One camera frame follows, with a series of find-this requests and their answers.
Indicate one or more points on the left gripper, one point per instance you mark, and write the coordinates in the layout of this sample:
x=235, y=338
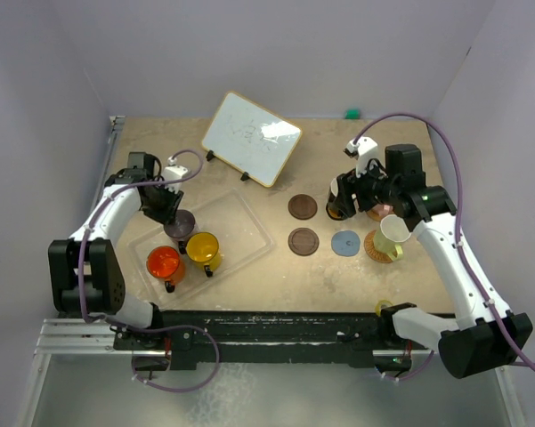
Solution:
x=167, y=213

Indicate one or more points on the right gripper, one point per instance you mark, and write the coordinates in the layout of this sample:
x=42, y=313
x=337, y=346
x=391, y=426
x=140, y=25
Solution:
x=350, y=184

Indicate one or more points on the tan cork coaster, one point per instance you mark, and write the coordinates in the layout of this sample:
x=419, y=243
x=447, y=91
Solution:
x=374, y=217

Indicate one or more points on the purple cup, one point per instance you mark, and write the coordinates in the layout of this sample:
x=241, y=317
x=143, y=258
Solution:
x=182, y=229

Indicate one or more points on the dark brown wooden coaster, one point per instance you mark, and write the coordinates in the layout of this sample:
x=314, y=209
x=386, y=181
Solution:
x=302, y=206

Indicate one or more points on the blue round coaster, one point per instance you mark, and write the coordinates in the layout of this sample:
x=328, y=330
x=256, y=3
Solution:
x=346, y=243

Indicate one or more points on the pale yellow cup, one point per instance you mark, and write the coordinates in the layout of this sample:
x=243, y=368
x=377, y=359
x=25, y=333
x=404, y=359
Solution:
x=390, y=237

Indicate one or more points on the woven rattan coaster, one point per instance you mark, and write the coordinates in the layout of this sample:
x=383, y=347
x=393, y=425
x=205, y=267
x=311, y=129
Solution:
x=371, y=251

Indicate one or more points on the white cup black handle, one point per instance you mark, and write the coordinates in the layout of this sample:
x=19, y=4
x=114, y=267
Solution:
x=332, y=197

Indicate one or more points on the orange black-rimmed coaster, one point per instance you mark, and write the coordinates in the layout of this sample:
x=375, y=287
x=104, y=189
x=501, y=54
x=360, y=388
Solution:
x=337, y=215

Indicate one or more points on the pink cup white inside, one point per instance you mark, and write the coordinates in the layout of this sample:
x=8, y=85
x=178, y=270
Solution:
x=382, y=210

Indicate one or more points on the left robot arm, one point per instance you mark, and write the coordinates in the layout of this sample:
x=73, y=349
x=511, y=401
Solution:
x=85, y=274

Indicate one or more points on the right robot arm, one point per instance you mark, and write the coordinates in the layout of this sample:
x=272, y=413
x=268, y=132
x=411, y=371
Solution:
x=485, y=332

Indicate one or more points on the orange transparent cup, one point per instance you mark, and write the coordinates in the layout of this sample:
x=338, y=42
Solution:
x=164, y=263

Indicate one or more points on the yellow transparent cup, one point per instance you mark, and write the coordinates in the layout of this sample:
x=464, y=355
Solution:
x=204, y=250

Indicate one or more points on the dark brown ringed coaster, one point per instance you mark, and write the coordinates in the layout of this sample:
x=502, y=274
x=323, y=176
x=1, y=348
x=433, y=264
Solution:
x=303, y=241

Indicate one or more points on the clear plastic tray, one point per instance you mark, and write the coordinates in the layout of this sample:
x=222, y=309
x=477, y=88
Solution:
x=242, y=239

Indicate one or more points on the small whiteboard on stand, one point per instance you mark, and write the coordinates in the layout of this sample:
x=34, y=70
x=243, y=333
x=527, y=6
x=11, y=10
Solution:
x=251, y=139

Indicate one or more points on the yellow tape roll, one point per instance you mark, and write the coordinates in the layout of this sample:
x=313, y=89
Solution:
x=383, y=306

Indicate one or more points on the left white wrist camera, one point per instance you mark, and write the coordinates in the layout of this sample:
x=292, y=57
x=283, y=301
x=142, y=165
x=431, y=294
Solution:
x=175, y=174

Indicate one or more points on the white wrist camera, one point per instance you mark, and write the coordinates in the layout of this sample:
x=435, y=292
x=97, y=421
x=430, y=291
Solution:
x=175, y=174
x=363, y=150

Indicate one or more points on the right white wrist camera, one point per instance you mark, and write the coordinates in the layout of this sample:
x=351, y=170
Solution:
x=363, y=150

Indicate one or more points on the green object at wall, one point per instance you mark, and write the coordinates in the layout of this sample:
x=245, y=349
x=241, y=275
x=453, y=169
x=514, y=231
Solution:
x=352, y=114

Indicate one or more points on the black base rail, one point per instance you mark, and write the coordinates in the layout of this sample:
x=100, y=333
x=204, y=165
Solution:
x=190, y=337

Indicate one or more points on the aluminium frame rail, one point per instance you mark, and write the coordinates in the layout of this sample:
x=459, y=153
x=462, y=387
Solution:
x=68, y=336

